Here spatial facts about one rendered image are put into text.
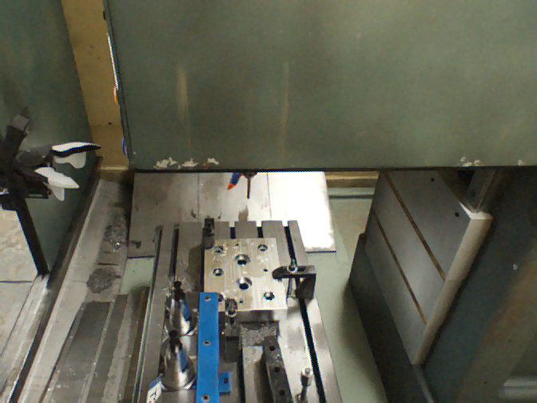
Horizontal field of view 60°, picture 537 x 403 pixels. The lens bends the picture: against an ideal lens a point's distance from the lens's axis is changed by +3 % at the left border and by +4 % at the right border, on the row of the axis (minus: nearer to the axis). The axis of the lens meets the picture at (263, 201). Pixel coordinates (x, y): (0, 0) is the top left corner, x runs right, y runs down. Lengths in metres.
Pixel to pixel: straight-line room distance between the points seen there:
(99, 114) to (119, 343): 1.06
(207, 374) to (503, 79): 0.66
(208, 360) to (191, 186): 1.30
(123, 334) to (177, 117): 1.05
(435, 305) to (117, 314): 1.01
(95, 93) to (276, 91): 1.57
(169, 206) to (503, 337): 1.41
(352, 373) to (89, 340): 0.86
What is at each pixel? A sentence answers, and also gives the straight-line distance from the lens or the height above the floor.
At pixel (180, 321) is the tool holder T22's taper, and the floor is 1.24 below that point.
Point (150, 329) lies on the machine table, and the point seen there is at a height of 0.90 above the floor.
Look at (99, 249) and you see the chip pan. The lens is 1.99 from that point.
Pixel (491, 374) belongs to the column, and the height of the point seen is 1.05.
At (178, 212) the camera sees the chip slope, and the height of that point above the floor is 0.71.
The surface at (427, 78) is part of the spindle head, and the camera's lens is 0.68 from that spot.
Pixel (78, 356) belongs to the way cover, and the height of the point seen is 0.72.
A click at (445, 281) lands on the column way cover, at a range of 1.11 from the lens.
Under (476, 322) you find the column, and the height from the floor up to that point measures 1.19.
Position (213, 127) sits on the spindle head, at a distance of 0.64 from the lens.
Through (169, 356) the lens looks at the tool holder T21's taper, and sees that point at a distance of 0.83.
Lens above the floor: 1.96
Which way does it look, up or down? 37 degrees down
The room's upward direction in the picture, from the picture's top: 4 degrees clockwise
